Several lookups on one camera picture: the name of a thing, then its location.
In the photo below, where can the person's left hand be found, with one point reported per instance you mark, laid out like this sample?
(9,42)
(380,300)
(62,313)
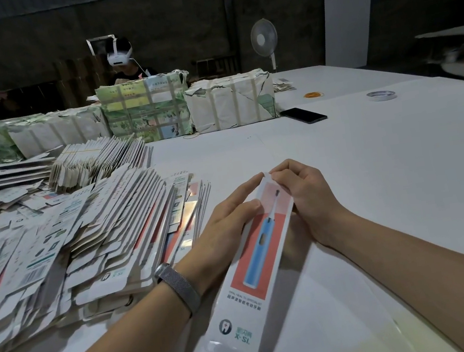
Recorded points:
(219,236)

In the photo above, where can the white board panel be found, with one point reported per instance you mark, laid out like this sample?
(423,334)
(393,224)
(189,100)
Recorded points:
(348,13)

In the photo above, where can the small white paper stack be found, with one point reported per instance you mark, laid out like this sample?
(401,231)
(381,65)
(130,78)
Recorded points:
(283,84)

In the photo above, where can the black smartphone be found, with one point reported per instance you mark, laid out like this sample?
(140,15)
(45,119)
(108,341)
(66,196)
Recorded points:
(304,115)

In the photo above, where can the toothbrush carton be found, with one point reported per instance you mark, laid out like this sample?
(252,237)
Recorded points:
(252,310)

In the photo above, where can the person's right hand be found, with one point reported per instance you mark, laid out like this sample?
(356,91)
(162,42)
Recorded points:
(314,200)

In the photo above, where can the fanned stack of white cartons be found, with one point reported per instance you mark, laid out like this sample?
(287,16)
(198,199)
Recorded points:
(98,161)

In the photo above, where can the cluttered side table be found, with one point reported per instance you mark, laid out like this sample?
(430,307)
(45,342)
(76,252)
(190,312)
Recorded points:
(458,57)

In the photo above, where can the white standing fan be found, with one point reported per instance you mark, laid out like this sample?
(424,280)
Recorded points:
(263,37)

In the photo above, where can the white tape roll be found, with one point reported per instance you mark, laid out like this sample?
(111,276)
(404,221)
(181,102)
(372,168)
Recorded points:
(370,97)

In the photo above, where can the grey band wristwatch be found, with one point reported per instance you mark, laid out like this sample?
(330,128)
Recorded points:
(179,288)

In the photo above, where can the green printed wrapped bundle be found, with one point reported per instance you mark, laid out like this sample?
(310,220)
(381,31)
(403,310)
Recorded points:
(145,108)

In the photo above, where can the dark wooden chair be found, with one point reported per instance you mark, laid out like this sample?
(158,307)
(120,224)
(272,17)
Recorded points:
(214,66)

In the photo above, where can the pile of cartons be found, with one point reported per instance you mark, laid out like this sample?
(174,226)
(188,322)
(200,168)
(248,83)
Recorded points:
(56,252)

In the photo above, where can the small orange tape roll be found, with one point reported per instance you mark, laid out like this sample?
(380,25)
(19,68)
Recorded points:
(313,94)

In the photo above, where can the person's right forearm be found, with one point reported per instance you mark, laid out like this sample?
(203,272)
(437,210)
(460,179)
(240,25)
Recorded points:
(443,277)

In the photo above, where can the white head-mounted camera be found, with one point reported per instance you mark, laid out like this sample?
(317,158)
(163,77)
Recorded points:
(120,53)

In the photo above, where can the row of white wrapped bundles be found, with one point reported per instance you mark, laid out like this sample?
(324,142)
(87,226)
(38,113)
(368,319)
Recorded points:
(31,137)

